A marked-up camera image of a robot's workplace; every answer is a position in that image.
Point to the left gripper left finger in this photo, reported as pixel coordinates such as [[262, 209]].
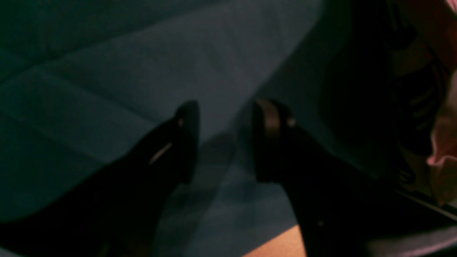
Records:
[[114, 212]]

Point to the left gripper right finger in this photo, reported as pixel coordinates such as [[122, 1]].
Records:
[[340, 211]]

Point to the pink T-shirt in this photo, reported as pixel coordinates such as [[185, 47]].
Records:
[[443, 160]]

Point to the teal table cloth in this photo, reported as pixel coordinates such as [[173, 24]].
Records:
[[83, 80]]

